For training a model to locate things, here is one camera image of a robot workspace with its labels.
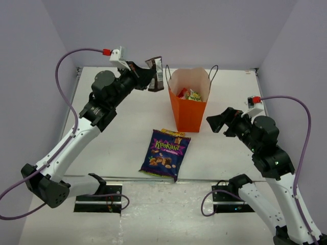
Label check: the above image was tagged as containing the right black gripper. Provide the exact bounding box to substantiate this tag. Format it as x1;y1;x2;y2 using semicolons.
206;107;260;153

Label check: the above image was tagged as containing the brown chocolate bar wrapper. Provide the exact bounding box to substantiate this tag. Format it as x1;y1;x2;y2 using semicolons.
145;56;164;92

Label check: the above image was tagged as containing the red gummy candy bag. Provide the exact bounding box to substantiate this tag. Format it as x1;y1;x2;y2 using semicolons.
177;88;190;100

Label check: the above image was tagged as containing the green candy packet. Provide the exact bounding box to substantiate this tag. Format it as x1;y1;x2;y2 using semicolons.
184;89;202;102

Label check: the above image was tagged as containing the orange paper bag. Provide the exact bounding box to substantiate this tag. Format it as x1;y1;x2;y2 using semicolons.
166;67;213;133

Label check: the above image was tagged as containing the yellow M&M's large pack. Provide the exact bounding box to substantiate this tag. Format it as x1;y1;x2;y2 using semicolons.
161;129;185;137

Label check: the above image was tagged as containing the purple Krokant candy bag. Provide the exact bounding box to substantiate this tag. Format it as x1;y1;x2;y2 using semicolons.
139;130;191;182

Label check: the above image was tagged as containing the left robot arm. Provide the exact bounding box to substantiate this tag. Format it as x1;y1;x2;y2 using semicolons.
21;61;156;208

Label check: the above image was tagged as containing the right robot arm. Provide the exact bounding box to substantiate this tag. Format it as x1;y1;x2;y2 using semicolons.
206;107;326;244

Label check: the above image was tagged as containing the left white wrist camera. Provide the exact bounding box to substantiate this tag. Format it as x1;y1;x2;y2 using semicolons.
109;46;127;69

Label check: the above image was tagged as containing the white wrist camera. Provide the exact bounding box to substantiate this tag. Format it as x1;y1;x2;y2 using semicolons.
241;96;264;118
109;46;127;69

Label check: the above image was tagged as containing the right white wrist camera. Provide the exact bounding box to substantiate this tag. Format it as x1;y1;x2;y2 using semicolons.
241;96;264;118

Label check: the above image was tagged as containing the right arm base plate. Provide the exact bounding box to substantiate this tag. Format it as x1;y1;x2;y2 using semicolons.
212;180;254;213

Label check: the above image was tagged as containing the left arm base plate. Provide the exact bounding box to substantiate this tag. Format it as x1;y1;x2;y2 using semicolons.
74;196;122;214

